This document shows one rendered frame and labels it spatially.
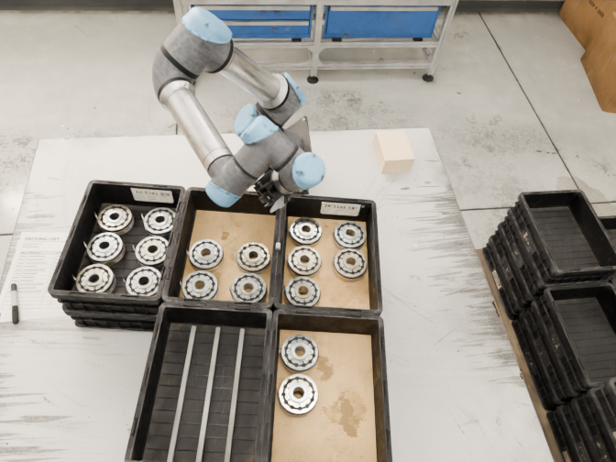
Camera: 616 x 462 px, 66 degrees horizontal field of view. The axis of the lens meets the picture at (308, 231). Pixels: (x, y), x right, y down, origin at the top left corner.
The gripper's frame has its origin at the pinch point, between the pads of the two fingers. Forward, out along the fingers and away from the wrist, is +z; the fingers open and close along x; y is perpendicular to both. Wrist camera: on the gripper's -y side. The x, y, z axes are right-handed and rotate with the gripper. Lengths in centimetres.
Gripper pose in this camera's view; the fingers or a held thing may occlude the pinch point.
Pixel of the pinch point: (264, 184)
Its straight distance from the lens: 137.0
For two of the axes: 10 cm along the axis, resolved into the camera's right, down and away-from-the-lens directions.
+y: -6.9, 6.4, -3.5
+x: 5.9, 7.7, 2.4
